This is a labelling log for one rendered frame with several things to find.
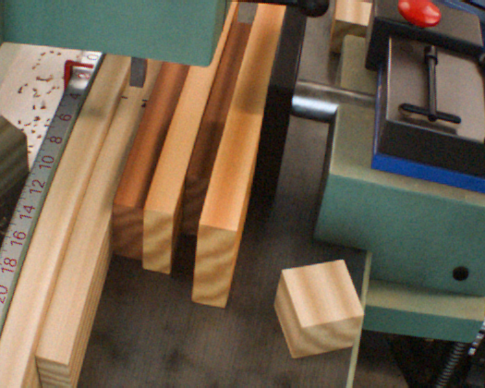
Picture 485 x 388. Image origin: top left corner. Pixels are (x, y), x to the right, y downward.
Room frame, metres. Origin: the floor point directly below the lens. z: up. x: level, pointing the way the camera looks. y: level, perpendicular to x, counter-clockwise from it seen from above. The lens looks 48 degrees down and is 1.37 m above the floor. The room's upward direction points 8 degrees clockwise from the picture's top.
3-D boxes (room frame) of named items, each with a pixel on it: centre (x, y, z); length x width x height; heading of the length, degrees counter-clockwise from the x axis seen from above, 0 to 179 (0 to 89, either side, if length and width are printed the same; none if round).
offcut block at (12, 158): (0.50, 0.20, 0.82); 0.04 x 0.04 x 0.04; 59
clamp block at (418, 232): (0.46, -0.12, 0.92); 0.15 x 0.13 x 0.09; 177
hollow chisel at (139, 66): (0.46, 0.08, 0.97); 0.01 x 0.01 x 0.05; 87
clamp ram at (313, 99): (0.46, -0.05, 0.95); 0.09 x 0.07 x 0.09; 177
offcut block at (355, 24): (0.60, -0.07, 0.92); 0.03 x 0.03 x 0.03; 88
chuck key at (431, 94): (0.44, -0.10, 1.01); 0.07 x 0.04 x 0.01; 177
